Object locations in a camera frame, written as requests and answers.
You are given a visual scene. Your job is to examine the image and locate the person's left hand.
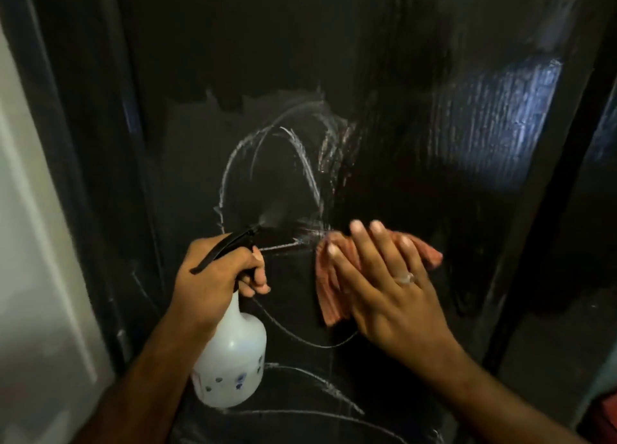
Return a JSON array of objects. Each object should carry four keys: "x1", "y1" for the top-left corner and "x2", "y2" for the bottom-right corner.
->
[{"x1": 168, "y1": 234, "x2": 272, "y2": 336}]

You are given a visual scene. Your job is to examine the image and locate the orange checked cloth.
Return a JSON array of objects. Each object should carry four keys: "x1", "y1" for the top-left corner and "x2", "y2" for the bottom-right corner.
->
[{"x1": 316, "y1": 230, "x2": 444, "y2": 328}]

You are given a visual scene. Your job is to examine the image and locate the person's right hand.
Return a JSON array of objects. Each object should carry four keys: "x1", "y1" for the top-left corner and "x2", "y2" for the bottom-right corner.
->
[{"x1": 326, "y1": 219, "x2": 459, "y2": 362}]

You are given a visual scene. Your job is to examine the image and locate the red quilted mattress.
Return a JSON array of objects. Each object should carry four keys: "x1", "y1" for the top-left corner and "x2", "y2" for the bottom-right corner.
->
[{"x1": 586, "y1": 393, "x2": 617, "y2": 444}]

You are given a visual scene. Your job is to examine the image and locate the person's left forearm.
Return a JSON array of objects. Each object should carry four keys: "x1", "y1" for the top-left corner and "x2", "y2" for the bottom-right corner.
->
[{"x1": 72, "y1": 313, "x2": 218, "y2": 444}]

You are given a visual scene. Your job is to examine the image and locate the black wooden door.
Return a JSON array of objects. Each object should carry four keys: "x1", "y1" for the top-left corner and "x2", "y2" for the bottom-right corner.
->
[{"x1": 28, "y1": 0, "x2": 617, "y2": 444}]

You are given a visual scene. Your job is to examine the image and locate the white spray bottle black trigger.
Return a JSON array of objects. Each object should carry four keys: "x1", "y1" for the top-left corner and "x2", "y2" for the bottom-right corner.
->
[{"x1": 189, "y1": 224, "x2": 269, "y2": 409}]

